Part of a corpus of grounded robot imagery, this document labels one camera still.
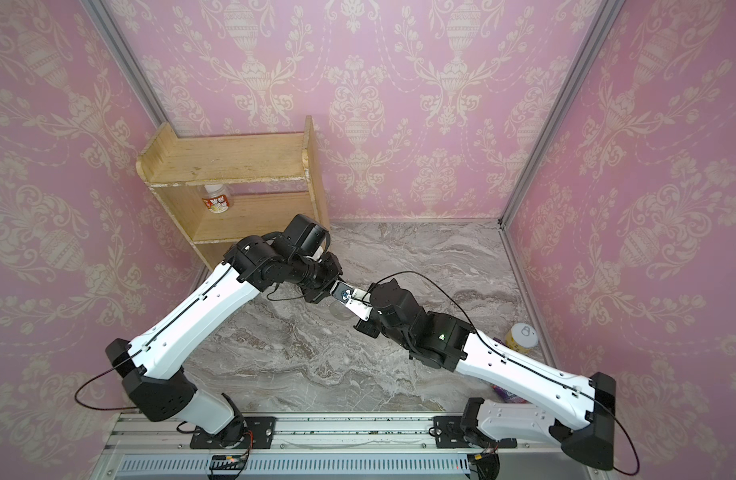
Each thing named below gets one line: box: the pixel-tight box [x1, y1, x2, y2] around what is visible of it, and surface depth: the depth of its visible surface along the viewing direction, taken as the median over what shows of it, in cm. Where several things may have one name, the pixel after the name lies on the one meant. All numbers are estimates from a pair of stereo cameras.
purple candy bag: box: [490, 384, 530, 404], surface depth 79 cm
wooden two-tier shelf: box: [137, 116, 330, 272], surface depth 83 cm
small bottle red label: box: [202, 184, 231, 214], surface depth 94 cm
